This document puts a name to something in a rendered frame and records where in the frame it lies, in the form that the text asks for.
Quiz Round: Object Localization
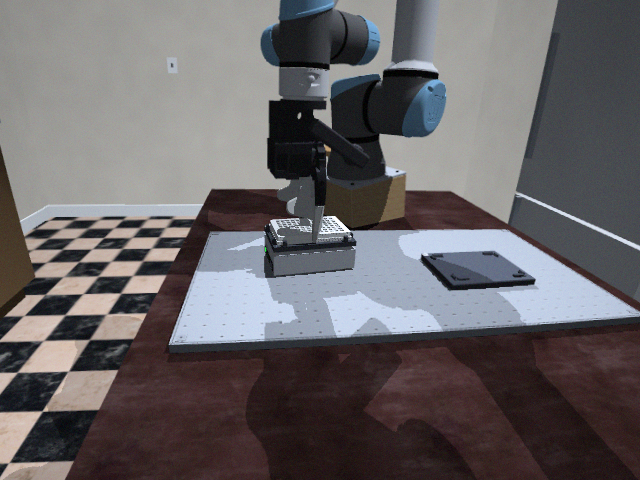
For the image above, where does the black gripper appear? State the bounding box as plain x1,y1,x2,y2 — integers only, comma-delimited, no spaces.
267,99,327,242

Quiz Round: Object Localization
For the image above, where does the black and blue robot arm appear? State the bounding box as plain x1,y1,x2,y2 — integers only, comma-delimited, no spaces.
260,0,446,181

